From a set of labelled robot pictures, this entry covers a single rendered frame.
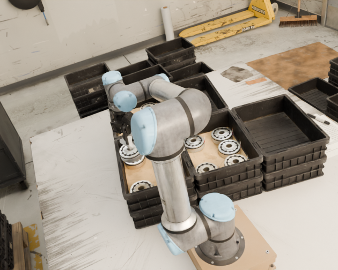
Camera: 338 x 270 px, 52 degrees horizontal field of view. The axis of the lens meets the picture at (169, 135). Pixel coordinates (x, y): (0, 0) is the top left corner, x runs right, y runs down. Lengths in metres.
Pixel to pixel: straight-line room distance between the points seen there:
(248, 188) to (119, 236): 0.61
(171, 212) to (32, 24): 3.81
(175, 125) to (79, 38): 3.92
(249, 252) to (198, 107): 0.64
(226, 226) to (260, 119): 0.80
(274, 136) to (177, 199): 0.83
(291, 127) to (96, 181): 1.03
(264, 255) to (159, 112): 0.70
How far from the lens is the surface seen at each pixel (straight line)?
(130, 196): 1.41
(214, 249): 1.30
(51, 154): 2.18
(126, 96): 1.23
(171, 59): 3.25
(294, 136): 1.75
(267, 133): 1.76
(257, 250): 1.36
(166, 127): 0.88
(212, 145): 1.70
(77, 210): 1.77
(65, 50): 4.75
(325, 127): 2.03
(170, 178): 0.98
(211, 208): 1.17
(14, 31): 4.64
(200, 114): 0.91
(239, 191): 1.58
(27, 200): 3.07
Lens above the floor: 1.93
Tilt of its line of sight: 37 degrees down
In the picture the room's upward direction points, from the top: 12 degrees counter-clockwise
